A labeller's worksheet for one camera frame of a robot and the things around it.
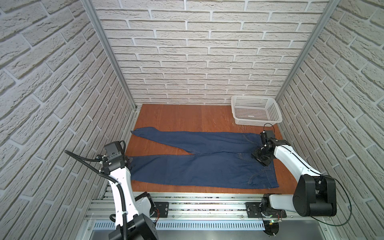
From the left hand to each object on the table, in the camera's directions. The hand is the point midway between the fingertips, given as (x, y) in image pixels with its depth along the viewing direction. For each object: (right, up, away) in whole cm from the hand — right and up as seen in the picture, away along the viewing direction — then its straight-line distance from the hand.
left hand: (123, 162), depth 75 cm
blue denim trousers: (+48, -3, +15) cm, 50 cm away
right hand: (+73, 0, +11) cm, 74 cm away
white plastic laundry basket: (+86, +30, +43) cm, 100 cm away
